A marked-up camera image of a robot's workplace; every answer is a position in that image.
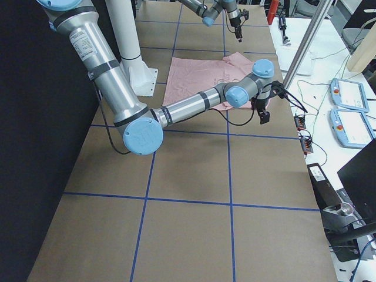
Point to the black monitor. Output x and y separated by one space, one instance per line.
358 179

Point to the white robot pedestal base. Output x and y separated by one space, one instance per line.
141 78

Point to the blue teach pendant lower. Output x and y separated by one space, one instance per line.
351 128

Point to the aluminium frame post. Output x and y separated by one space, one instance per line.
307 39

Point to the blue teach pendant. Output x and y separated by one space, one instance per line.
349 95
351 128

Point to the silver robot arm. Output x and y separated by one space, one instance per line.
121 81
210 14

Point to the blue teach pendant upper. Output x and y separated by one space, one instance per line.
349 95

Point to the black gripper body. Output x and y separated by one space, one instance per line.
259 104
235 24

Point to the red cylinder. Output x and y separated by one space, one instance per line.
272 11

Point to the pink Snoopy t-shirt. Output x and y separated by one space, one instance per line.
189 76

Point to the black power adapter box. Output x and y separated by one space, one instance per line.
324 192

